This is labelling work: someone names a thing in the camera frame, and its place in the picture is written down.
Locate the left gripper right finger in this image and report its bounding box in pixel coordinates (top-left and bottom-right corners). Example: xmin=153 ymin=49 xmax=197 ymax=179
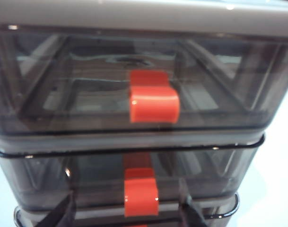
xmin=178 ymin=177 xmax=208 ymax=227

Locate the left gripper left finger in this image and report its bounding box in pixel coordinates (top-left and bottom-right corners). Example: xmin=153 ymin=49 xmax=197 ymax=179
xmin=43 ymin=189 xmax=76 ymax=227

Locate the smoky transparent drawer red handle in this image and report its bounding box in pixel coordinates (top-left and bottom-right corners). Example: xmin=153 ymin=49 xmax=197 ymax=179
xmin=0 ymin=23 xmax=288 ymax=139
xmin=0 ymin=134 xmax=265 ymax=212
xmin=13 ymin=195 xmax=239 ymax=227

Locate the white plastic drawer cabinet frame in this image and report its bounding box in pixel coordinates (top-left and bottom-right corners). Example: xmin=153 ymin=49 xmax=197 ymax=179
xmin=0 ymin=0 xmax=288 ymax=220

